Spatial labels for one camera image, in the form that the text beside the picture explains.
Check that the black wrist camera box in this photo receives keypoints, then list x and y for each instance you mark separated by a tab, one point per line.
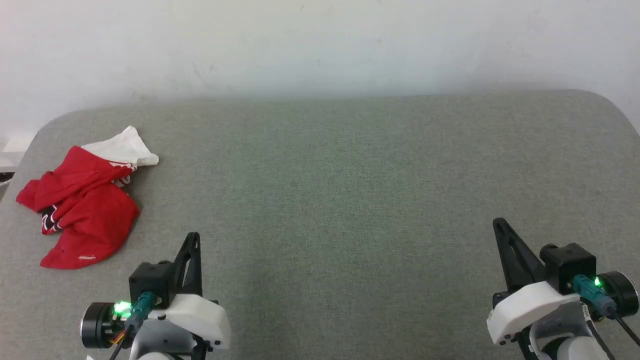
570	262
150	280

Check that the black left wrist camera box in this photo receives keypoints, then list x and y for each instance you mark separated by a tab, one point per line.
150	280

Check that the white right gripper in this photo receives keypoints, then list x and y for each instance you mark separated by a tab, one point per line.
525	305

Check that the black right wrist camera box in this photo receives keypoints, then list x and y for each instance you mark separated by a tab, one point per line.
570	262

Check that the red and white shirt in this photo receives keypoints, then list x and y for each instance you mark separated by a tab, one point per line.
85	210

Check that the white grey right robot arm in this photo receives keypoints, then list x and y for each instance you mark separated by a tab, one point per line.
565	335

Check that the grey fabric sofa cushion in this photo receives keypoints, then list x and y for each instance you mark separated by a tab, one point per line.
325	200

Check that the white wall socket box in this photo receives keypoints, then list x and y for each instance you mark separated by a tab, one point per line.
19	144

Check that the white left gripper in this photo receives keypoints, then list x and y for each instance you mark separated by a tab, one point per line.
200	317

